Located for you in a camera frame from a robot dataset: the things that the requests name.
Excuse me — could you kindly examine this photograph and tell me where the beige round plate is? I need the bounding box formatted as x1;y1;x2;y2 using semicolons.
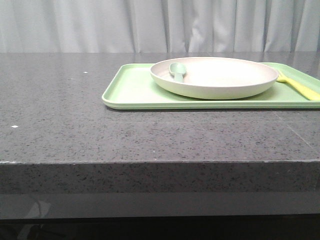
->
150;57;278;100

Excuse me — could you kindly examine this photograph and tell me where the yellow plastic fork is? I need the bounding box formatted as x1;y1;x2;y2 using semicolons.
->
276;70;320;101

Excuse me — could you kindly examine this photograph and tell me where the light green tray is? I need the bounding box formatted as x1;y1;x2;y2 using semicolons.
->
101;63;320;110

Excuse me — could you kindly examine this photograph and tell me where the pale green spoon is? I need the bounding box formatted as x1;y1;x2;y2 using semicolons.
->
169;62;187;83

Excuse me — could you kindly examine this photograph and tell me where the white curtain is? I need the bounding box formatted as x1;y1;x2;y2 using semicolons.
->
0;0;320;53

